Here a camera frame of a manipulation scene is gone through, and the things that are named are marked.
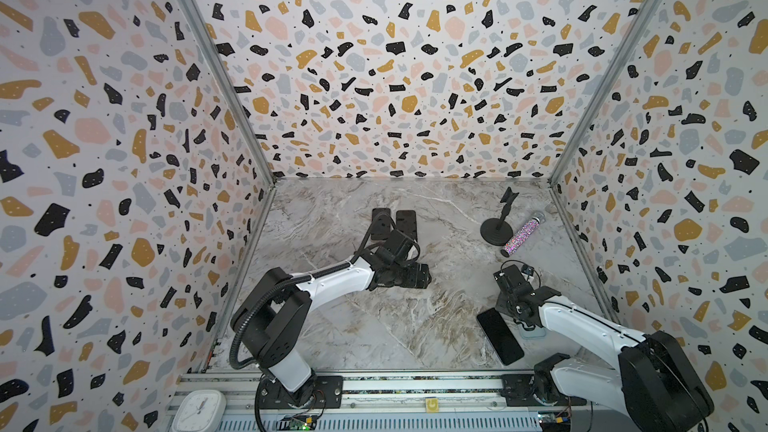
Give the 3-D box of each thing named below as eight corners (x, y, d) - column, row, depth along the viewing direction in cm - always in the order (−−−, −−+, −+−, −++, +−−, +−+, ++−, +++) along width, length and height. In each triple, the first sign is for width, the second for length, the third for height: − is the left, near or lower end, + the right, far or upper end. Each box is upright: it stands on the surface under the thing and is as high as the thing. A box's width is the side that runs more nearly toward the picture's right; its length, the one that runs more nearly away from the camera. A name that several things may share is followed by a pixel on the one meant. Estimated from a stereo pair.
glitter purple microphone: (498, 254, 103) (502, 247, 99) (533, 217, 114) (537, 209, 110) (509, 262, 101) (513, 255, 98) (543, 223, 112) (547, 216, 108)
